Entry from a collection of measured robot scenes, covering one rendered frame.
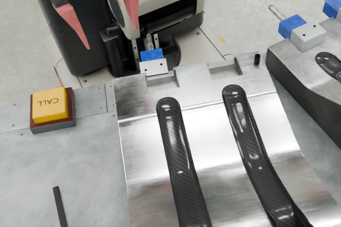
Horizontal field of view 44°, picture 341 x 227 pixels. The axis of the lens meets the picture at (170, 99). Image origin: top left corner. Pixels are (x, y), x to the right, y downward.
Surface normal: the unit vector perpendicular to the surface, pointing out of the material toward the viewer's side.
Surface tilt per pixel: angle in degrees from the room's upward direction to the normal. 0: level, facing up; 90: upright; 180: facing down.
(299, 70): 0
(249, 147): 3
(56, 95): 0
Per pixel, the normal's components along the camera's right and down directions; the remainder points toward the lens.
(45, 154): -0.07, -0.59
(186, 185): -0.16, -0.81
